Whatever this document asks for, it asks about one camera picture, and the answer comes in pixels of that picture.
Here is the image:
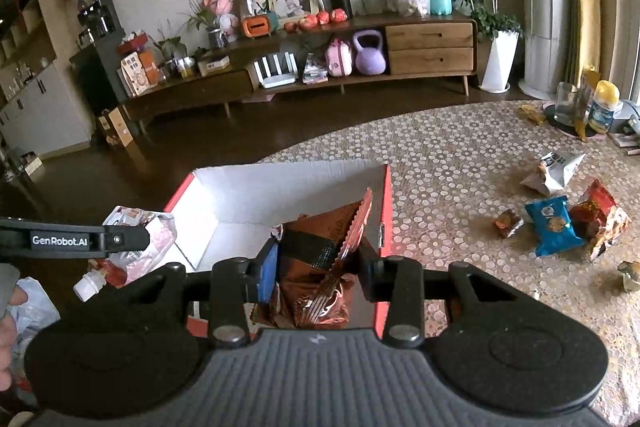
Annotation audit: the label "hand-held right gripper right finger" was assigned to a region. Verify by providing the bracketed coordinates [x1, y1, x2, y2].
[359, 239, 531, 349]

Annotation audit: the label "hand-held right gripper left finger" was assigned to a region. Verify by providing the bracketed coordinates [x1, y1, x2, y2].
[145, 241, 280, 352]

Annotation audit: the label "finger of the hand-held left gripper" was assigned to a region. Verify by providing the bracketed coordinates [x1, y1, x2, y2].
[0, 217, 151, 264]

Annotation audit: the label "white pink drink pouch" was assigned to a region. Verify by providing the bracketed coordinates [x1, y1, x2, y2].
[74, 206, 178, 303]

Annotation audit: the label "brown foil snack packet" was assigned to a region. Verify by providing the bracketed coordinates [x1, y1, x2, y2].
[250, 188, 375, 332]

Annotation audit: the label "red cardboard box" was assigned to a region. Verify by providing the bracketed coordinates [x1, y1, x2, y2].
[162, 161, 392, 343]

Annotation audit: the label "small brown snack packet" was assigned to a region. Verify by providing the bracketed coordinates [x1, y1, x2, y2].
[495, 208, 525, 239]

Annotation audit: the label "blue cookie packet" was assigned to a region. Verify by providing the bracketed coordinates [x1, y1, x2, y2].
[525, 196, 585, 258]

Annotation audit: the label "silver snack packet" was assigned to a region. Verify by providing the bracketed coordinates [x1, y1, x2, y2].
[520, 150, 587, 198]

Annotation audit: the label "red orange chip bag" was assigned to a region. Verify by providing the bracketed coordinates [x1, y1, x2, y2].
[570, 179, 632, 263]

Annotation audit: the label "person's left hand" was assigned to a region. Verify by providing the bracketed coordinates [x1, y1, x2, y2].
[0, 288, 27, 392]

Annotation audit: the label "white plastic bag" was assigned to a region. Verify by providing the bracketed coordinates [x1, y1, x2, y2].
[10, 277, 62, 358]

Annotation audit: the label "brown cardboard carton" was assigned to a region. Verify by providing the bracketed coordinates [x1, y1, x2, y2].
[97, 106, 138, 148]

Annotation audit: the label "patterned tablecloth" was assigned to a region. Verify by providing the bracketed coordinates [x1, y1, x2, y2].
[187, 99, 640, 427]

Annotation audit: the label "white storage cupboard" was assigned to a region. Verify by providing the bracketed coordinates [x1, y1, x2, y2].
[0, 0, 96, 158]

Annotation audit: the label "orange white gift box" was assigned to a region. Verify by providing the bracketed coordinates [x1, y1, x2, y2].
[120, 49, 161, 98]

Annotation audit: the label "wooden TV cabinet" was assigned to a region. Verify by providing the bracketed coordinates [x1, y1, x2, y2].
[120, 14, 481, 132]

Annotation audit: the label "black side cabinet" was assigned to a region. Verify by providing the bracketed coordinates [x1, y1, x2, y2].
[69, 29, 131, 108]

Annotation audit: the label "small labelled cardboard box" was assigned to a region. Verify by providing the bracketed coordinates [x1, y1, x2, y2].
[197, 54, 232, 78]

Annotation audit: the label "red gift box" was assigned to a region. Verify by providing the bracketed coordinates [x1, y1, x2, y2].
[117, 32, 151, 55]

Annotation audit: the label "white router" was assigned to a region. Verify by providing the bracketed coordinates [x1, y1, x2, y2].
[252, 52, 297, 88]

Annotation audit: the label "small green plant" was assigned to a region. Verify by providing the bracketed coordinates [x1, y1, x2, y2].
[150, 22, 188, 62]

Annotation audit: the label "small stack of packets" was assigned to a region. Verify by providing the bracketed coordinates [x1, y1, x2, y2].
[302, 54, 328, 85]

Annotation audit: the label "purple kettlebell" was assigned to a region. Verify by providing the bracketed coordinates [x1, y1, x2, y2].
[352, 30, 387, 75]

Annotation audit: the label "pink small case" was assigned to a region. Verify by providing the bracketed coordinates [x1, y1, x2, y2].
[326, 38, 356, 78]

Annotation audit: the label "black coffee machine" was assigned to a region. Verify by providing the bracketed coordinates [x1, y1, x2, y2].
[75, 0, 121, 48]

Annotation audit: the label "plant in metal pot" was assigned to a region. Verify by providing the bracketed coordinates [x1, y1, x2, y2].
[182, 0, 230, 50]

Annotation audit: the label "wooden cabinet drawer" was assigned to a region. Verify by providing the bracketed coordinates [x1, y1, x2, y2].
[389, 48, 475, 75]
[385, 23, 475, 52]

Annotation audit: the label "yellow wrapper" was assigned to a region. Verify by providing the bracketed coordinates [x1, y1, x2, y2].
[517, 103, 547, 126]

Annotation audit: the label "black plate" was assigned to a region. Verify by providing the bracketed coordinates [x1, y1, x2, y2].
[545, 103, 601, 140]

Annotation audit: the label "orange tissue box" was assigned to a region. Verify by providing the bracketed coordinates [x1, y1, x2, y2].
[241, 13, 279, 38]

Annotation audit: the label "potted tree white planter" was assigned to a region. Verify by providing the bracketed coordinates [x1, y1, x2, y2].
[427, 0, 523, 94]

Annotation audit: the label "pink flower bouquet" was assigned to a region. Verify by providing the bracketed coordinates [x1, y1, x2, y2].
[202, 0, 238, 42]

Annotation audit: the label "drinking glass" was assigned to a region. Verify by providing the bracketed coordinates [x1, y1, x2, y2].
[556, 82, 585, 124]

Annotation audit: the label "yellow lid jar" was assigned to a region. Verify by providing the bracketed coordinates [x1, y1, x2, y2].
[587, 80, 622, 135]

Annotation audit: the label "yellow standing packet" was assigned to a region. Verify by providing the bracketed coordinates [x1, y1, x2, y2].
[580, 69, 601, 118]

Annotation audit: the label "grey blue cloth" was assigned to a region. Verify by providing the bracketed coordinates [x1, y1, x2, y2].
[617, 99, 640, 132]

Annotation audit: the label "yellow curtain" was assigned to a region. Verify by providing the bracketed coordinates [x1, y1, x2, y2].
[570, 0, 640, 102]

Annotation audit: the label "white photo frame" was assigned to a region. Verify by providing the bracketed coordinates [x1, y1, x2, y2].
[266, 0, 319, 20]

